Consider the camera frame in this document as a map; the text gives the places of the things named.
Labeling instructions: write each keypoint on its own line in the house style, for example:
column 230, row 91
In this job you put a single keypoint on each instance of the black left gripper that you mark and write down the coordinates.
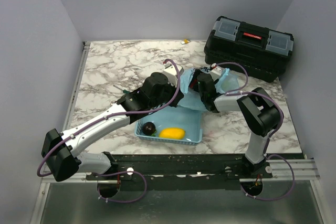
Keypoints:
column 179, row 96

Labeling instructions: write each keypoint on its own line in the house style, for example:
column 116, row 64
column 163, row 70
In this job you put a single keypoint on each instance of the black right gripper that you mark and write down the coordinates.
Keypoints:
column 196, row 74

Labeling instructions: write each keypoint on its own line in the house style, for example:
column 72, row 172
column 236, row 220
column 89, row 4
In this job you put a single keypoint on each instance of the light blue plastic bag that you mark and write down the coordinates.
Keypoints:
column 195, row 101

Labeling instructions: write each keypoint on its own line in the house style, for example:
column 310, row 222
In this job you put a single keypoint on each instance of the yellow fake fruit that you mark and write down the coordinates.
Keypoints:
column 172, row 133

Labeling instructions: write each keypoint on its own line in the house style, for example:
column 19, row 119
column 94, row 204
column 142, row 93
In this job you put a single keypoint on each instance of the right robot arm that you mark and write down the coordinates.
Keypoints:
column 262, row 115

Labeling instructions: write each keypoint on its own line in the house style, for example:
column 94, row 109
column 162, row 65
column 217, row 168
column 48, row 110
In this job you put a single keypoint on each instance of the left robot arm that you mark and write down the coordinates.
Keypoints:
column 61, row 151

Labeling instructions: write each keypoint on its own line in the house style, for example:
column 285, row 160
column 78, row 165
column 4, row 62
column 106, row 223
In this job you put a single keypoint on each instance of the dark purple fake mangosteen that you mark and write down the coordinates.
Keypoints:
column 149, row 129

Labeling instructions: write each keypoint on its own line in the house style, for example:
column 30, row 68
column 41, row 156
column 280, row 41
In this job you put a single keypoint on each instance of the light blue plastic basket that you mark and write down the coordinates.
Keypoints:
column 187, row 119

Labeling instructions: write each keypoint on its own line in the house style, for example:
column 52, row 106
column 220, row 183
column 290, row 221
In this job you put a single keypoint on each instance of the small yellow white tag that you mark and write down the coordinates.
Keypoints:
column 185, row 41

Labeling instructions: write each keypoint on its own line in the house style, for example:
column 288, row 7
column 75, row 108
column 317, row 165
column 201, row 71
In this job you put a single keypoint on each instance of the black plastic toolbox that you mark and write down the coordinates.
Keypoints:
column 263, row 52

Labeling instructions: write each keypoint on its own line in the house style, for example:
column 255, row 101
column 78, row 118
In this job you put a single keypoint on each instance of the aluminium extrusion bar left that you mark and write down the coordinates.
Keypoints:
column 76, row 178

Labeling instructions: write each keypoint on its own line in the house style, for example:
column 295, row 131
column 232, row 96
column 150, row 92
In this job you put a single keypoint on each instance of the aluminium extrusion bar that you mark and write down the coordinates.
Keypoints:
column 76, row 178
column 302, row 169

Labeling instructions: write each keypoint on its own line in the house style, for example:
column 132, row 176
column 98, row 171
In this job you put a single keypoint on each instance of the aluminium extrusion bar right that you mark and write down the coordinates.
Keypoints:
column 302, row 169

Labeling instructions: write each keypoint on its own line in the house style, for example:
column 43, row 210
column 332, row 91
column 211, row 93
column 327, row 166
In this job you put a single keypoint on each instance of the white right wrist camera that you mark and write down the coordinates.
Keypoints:
column 215, row 72

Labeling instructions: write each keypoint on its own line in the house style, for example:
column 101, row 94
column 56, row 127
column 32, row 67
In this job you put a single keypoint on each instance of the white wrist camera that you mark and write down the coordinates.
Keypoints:
column 215, row 72
column 171, row 73

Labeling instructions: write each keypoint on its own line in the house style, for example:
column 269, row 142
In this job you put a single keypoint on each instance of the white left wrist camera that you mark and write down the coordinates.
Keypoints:
column 171, row 73

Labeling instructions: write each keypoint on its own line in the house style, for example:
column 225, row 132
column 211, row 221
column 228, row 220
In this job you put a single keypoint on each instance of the black front mounting rail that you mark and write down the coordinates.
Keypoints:
column 180, row 172

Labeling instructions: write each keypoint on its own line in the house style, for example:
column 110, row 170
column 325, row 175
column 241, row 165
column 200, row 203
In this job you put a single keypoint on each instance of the aluminium left side rail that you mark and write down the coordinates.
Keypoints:
column 76, row 86

